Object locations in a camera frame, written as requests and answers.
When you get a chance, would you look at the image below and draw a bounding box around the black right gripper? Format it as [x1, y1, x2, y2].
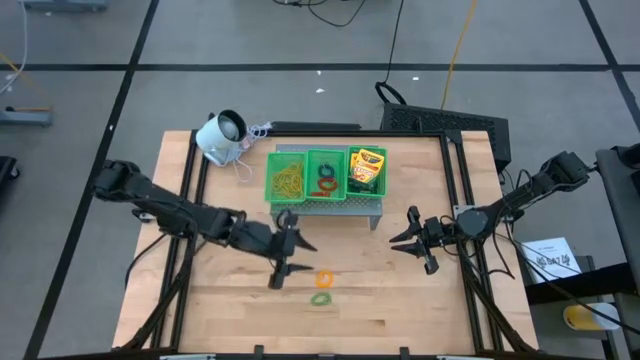
[388, 205, 456, 276]

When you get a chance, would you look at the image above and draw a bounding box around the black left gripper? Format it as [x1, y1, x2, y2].
[231, 221, 319, 291]

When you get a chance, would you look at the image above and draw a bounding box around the yellow rubber band pile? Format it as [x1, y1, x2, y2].
[269, 159, 305, 199]

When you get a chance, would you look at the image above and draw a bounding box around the grey perforated metal riser shelf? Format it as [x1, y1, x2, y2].
[269, 143, 384, 231]

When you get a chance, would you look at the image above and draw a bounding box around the green plastic mesh basket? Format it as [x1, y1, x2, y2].
[345, 144, 389, 199]
[304, 148, 350, 202]
[264, 151, 308, 205]

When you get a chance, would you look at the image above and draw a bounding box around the white printed paper sheet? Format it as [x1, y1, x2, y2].
[519, 236, 584, 284]

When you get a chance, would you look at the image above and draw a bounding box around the black side shelf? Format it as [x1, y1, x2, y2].
[524, 262, 640, 306]

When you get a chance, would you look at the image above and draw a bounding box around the yellow white round object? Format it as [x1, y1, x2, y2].
[562, 302, 621, 332]

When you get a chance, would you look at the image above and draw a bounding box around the black cart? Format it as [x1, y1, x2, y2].
[594, 144, 640, 296]

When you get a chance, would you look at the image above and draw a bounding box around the black object on floor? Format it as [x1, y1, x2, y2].
[0, 155, 21, 201]

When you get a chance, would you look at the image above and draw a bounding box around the grey stand base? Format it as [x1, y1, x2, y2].
[22, 0, 109, 14]
[0, 105, 54, 127]

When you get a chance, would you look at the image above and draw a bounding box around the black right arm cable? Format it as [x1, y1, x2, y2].
[439, 219, 517, 281]

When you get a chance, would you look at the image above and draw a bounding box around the black aluminium table frame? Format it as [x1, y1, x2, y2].
[112, 128, 541, 360]

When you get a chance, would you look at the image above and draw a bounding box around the white cable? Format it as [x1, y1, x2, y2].
[232, 122, 274, 182]

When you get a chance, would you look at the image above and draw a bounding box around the white round camera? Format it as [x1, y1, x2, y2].
[195, 109, 250, 166]

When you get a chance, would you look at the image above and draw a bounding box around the black cable with loop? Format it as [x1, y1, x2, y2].
[374, 0, 407, 105]

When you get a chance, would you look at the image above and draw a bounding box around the yellow cable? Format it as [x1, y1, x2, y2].
[440, 0, 479, 110]

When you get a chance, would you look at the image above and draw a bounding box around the black curved cable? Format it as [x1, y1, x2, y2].
[272, 0, 369, 29]

